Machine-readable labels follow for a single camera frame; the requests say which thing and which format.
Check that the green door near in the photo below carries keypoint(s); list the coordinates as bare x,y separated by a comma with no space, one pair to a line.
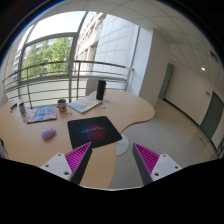
213,116

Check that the black patterned mouse pad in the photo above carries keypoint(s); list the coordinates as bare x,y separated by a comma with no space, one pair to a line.
98,131

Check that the white chair back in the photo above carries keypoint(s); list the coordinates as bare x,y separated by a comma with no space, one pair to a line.
91,86

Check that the green door far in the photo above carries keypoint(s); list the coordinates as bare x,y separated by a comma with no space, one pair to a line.
166,80

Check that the red blue magazine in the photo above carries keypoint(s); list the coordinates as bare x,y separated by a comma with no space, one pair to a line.
42,113

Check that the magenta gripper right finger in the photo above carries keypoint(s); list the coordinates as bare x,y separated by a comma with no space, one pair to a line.
153,166

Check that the green door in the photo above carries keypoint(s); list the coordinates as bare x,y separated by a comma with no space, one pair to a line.
166,80
213,116

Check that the white round table base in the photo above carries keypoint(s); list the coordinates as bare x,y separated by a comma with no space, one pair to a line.
122,145

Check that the light purple computer mouse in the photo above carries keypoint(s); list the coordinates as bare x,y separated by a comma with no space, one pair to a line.
48,133

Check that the black cylindrical bottle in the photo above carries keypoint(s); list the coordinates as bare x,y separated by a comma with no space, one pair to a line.
101,89

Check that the metal window railing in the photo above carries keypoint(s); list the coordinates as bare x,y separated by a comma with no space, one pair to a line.
45,83

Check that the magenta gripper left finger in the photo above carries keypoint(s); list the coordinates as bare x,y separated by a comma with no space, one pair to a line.
70,166

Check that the light blue open book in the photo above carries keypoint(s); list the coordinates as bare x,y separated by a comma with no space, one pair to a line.
84,104

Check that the small white can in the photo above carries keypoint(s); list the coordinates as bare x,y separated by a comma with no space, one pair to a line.
22,109

